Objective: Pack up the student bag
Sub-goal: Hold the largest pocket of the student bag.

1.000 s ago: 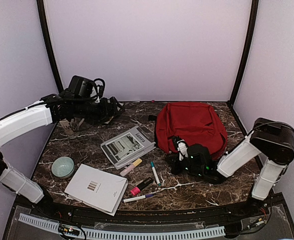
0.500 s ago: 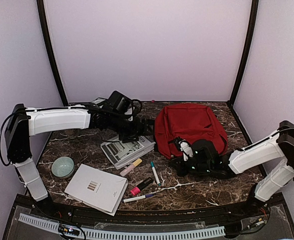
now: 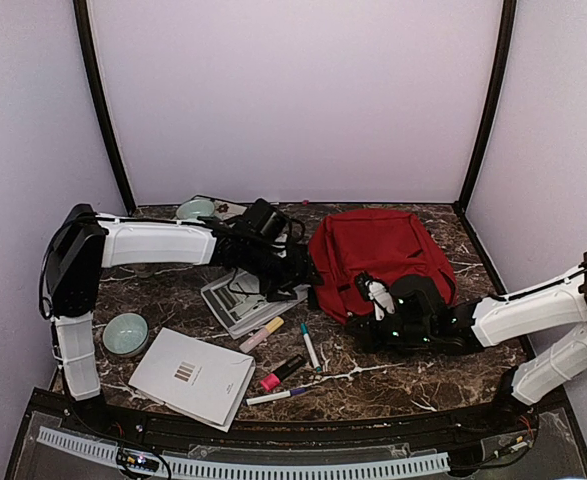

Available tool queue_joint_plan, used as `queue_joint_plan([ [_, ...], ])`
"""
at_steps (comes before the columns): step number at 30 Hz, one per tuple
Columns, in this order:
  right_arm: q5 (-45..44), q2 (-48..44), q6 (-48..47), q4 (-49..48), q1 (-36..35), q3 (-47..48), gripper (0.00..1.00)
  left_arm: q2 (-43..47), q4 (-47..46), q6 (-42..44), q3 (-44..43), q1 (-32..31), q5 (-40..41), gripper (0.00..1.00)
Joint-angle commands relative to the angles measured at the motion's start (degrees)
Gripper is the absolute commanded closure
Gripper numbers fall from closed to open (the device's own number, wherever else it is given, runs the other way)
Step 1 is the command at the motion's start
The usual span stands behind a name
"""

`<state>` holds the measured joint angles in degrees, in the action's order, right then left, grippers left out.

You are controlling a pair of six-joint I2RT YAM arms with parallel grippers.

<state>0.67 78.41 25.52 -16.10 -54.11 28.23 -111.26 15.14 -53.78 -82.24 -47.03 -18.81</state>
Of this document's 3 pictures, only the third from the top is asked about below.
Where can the teal capped white marker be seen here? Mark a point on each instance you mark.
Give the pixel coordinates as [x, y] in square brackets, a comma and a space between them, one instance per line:
[310, 348]

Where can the left black frame post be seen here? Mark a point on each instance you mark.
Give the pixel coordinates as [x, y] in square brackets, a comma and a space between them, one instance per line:
[99, 100]

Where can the black frame post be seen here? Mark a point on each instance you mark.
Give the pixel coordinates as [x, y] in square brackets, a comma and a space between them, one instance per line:
[493, 93]
[99, 100]

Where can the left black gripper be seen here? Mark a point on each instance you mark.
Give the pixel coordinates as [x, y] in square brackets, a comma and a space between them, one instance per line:
[298, 273]

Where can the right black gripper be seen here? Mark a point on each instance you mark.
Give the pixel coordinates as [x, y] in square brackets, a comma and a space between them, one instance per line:
[369, 339]

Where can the pastel pink yellow highlighter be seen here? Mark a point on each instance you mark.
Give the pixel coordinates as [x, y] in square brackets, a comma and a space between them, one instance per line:
[261, 335]

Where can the black pink highlighter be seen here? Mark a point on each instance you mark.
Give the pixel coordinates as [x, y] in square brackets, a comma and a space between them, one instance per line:
[282, 372]

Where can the light green bowl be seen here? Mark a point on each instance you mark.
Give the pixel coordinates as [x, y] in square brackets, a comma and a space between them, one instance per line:
[195, 208]
[126, 335]

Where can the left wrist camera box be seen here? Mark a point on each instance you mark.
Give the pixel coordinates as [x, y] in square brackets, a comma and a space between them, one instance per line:
[265, 220]

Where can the white slotted cable duct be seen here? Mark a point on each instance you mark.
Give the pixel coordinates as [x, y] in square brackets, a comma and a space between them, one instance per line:
[207, 462]

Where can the grey interior magazine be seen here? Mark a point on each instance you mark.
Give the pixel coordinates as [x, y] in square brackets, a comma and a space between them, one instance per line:
[239, 308]

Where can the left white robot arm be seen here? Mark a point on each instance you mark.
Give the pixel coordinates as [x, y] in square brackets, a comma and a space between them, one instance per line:
[89, 242]

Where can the red student backpack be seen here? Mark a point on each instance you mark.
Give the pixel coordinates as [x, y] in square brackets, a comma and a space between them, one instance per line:
[388, 244]

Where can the black front table rail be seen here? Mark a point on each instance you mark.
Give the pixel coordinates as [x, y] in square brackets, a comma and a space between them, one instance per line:
[155, 426]

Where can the white notebook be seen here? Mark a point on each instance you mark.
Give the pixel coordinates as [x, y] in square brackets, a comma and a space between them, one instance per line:
[202, 381]

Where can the floral square plate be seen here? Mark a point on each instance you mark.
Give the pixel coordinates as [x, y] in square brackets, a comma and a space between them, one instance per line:
[225, 210]

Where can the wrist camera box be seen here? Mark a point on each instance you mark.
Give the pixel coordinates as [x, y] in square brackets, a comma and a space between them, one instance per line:
[418, 299]
[265, 220]

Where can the right black frame post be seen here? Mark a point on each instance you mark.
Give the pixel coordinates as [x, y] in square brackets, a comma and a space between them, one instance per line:
[493, 93]

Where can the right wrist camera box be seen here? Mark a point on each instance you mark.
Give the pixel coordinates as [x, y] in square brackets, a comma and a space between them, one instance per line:
[418, 299]

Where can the purple capped white marker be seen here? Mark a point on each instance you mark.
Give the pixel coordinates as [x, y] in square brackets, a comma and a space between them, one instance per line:
[275, 396]

